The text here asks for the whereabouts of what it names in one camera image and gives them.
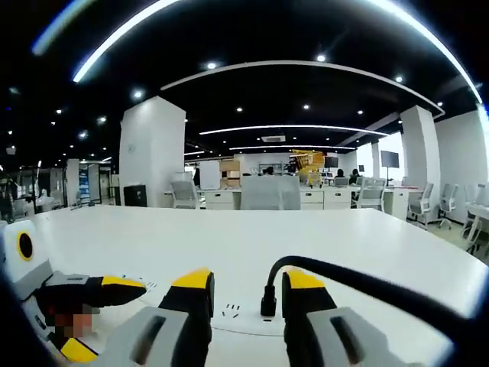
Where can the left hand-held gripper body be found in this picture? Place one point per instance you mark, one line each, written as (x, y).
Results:
(21, 264)

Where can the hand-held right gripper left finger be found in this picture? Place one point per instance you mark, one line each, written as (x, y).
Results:
(164, 336)

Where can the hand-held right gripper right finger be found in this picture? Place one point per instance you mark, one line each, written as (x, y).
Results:
(336, 336)

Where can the white power strip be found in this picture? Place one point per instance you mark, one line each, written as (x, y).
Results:
(244, 323)

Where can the white desk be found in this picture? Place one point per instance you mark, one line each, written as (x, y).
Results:
(229, 244)

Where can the black cabinet box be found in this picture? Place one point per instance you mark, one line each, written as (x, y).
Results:
(135, 195)

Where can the white mesh office chair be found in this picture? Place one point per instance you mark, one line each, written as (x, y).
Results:
(420, 202)
(449, 200)
(184, 193)

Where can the white square pillar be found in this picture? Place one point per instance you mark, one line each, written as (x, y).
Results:
(153, 153)

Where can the white board panel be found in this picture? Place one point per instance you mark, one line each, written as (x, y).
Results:
(209, 175)

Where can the grey office chair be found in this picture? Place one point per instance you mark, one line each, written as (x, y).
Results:
(269, 193)

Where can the wooden cabinet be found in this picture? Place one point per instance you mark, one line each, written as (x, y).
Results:
(230, 174)

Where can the black screen on stand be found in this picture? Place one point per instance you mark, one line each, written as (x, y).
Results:
(389, 158)

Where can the curved ceiling light strip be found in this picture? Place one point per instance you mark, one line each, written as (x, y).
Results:
(122, 30)

